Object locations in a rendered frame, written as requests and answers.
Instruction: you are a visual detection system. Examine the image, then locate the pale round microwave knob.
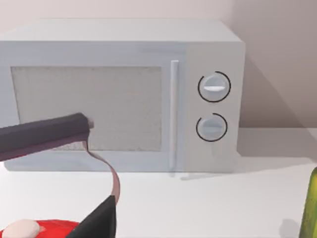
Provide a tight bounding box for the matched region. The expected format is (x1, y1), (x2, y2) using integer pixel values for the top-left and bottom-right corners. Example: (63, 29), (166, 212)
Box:
(196, 113), (228, 142)
(197, 71), (232, 103)

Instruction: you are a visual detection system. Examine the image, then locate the pale microwave door handle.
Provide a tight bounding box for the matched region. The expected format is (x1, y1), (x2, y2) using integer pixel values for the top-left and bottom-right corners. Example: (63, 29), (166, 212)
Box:
(169, 59), (180, 178)

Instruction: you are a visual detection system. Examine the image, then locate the red round object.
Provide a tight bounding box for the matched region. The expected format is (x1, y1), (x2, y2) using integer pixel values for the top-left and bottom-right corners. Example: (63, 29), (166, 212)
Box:
(0, 219), (80, 238)

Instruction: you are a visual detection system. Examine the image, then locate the pale microwave oven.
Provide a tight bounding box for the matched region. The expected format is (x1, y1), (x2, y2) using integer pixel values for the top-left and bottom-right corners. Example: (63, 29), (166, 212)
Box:
(0, 19), (247, 174)

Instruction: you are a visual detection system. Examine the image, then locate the dark bar with pink strap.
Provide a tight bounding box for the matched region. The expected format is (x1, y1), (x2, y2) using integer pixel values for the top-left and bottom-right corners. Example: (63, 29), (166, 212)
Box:
(0, 112), (122, 206)

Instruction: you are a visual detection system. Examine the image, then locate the pale pink rounded knob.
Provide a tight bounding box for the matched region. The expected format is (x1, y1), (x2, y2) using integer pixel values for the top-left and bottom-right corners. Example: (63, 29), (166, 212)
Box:
(0, 220), (41, 238)

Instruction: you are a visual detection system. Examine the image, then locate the green bottle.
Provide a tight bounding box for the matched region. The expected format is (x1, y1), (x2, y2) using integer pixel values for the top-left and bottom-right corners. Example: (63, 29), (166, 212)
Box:
(299, 166), (317, 238)

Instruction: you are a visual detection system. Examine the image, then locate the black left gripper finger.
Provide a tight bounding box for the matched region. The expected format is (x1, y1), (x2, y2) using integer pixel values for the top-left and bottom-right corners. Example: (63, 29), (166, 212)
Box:
(69, 195), (117, 238)

